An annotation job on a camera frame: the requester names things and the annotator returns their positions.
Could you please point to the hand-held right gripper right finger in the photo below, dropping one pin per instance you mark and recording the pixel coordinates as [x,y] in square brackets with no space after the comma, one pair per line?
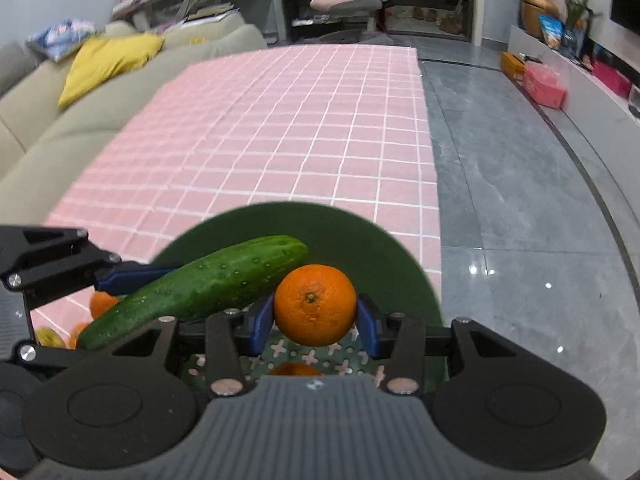
[366,327]

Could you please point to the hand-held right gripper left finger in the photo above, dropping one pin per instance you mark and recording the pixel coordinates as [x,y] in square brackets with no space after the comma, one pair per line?
[260,325]

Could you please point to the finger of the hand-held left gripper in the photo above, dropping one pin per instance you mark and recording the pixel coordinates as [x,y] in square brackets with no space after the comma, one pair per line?
[130,279]
[45,356]

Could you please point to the green cucumber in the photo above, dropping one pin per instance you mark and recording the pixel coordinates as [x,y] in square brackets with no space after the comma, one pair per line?
[210,280]

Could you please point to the green colander bowl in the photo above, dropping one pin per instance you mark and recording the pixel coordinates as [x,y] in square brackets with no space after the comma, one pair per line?
[360,240]

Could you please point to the beige sofa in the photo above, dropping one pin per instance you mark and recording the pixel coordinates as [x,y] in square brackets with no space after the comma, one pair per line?
[60,140]

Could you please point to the pink checked tablecloth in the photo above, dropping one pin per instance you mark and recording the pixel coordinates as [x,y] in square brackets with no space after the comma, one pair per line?
[280,130]

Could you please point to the yellow pillow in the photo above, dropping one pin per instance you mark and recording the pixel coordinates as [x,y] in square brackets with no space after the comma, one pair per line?
[105,62]

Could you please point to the blue printed pillow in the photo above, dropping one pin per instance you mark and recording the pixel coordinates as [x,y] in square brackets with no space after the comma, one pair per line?
[62,37]

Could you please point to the orange box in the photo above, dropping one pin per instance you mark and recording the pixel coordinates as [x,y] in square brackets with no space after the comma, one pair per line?
[511,66]

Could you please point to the pink storage box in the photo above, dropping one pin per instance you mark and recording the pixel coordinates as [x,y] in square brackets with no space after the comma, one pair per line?
[545,85]

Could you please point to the white television cabinet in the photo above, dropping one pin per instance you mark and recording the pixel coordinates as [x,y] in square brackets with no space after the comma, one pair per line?
[600,120]

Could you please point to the pair of brown boots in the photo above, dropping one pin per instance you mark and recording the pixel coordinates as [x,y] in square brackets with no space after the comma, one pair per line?
[451,24]

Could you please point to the pair of tan shoes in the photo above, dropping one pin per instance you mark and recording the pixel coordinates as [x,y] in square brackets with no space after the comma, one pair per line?
[422,13]

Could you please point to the black shelf unit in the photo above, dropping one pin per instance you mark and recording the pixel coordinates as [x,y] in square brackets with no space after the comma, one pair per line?
[295,5]

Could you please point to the pink desk chair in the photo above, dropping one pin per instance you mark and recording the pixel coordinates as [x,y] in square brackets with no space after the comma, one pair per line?
[345,0]

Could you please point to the blue snack bag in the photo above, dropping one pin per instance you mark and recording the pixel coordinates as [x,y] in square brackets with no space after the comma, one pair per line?
[551,31]

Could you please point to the magenta box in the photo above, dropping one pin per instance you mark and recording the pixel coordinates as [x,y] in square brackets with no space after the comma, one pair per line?
[611,77]

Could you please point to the golden vase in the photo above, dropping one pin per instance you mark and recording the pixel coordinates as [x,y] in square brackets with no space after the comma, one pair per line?
[537,10]

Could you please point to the green plant in glass vase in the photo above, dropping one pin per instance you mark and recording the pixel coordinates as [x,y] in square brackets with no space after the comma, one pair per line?
[575,25]

